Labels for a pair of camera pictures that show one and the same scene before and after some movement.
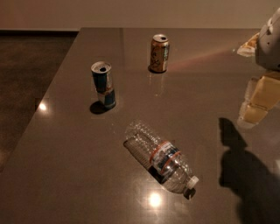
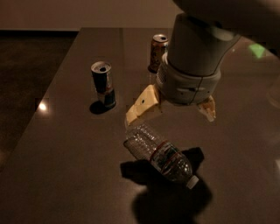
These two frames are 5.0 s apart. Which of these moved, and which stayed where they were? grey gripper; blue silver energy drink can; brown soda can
Moved: grey gripper
Stayed: brown soda can; blue silver energy drink can
